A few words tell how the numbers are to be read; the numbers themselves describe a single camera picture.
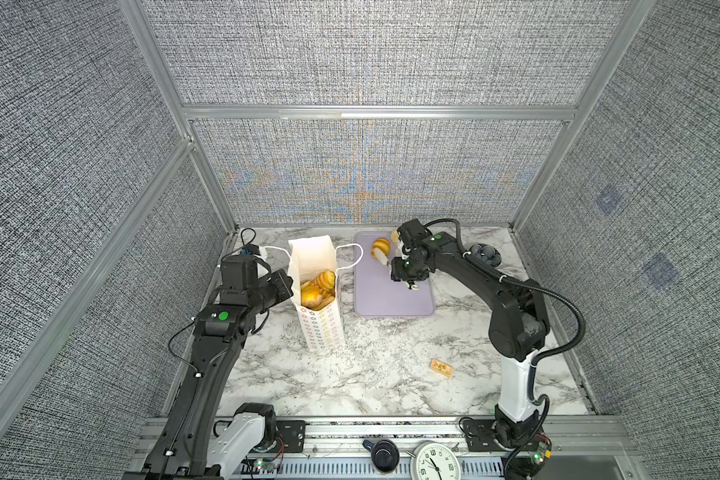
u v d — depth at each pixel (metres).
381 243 1.10
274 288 0.64
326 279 0.89
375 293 1.00
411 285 0.84
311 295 0.76
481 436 0.73
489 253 1.06
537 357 0.54
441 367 0.83
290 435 0.74
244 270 0.53
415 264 0.76
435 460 0.68
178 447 0.38
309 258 0.85
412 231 0.74
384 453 0.70
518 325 0.52
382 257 0.95
